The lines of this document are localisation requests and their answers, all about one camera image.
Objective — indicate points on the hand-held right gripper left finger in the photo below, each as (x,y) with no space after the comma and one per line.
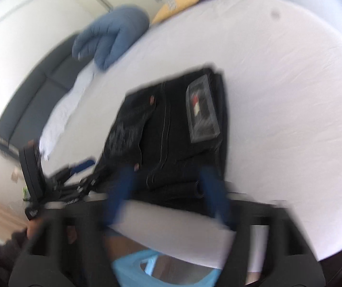
(120,191)

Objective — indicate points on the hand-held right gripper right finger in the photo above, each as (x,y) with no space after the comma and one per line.
(214,194)

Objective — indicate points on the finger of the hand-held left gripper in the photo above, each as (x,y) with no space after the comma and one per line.
(78,187)
(82,165)

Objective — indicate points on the black pants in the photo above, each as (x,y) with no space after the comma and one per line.
(171,131)

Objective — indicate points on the person's left forearm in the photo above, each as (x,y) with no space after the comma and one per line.
(0,257)

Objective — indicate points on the person's left hand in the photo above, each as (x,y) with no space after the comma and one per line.
(34,227)

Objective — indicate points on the dark grey sofa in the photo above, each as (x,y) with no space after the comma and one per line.
(33,101)

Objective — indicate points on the white bed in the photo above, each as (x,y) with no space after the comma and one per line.
(278,110)

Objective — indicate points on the blue duvet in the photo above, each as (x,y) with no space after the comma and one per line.
(114,33)

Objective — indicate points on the yellow pillow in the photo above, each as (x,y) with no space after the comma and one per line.
(174,6)

